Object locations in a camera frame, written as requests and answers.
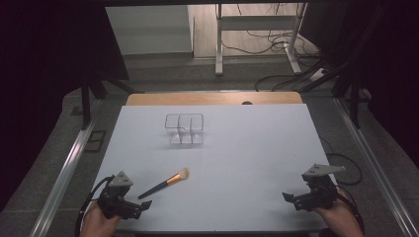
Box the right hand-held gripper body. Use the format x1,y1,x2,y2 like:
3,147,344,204
295,163,347,212

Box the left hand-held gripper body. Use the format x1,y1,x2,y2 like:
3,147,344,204
97,170,143,220

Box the black handled makeup brush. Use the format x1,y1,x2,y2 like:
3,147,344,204
137,167,190,200

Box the clear plastic compartment organizer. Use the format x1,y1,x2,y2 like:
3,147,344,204
164,113,205,146

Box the person's left hand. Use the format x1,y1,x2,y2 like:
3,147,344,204
79,199,123,237

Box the black metal stand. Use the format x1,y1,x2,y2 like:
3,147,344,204
297,3,391,129
78,70,144,130

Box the white power strip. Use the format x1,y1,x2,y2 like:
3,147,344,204
308,67,328,83

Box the white cabinet panel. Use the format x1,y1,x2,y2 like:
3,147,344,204
105,4,196,56

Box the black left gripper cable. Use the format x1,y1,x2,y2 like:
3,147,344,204
74,175,116,237

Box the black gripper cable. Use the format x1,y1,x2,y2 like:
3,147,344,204
335,185,366,235
74,175,116,237

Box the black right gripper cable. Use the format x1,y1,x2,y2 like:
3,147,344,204
335,185,366,235

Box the black floor cable loop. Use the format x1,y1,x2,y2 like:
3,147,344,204
318,135,364,187

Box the aluminium floor rail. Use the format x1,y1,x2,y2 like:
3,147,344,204
333,98,419,237
29,118,97,237

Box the black rectangular floor frame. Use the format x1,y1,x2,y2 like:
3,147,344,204
83,129,108,153

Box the tangled black floor cables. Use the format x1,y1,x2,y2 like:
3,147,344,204
219,3,327,93

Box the white metal desk frame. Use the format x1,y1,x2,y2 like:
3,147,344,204
214,3,308,77

